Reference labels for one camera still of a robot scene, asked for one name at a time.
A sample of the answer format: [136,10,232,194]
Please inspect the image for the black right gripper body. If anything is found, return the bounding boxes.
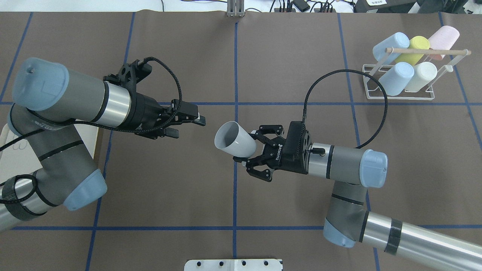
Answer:
[262,121,311,175]

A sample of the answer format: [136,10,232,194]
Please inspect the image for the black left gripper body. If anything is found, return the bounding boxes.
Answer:
[104,60,177,139]

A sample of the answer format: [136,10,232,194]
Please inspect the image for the grey plastic cup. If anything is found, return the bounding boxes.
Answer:
[214,121,256,158]

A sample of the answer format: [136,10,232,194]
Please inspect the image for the pale yellow plastic cup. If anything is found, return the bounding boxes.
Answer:
[404,62,438,93]

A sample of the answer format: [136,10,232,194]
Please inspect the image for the light blue plastic cup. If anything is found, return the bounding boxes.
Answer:
[372,32,410,61]

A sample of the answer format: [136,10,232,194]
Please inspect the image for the yellow-green plastic cup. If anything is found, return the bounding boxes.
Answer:
[394,36,430,66]

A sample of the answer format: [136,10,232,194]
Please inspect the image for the pink plastic cup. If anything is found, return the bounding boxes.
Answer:
[428,26,460,51]

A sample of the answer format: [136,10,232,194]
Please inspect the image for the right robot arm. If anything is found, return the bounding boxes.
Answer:
[236,121,481,271]

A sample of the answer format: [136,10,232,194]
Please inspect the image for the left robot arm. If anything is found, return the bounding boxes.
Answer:
[1,57,206,231]

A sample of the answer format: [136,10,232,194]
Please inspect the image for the cream plastic tray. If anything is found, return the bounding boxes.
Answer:
[0,125,99,183]

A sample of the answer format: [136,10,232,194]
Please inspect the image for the black box with label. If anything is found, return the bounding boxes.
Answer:
[354,0,417,14]

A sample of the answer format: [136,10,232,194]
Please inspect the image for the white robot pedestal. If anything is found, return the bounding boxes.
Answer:
[184,259,284,271]

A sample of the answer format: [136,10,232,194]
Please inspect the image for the aluminium frame post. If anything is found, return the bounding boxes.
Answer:
[226,0,246,17]

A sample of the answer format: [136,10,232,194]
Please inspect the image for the white wire cup rack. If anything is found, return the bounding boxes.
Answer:
[363,47,472,101]

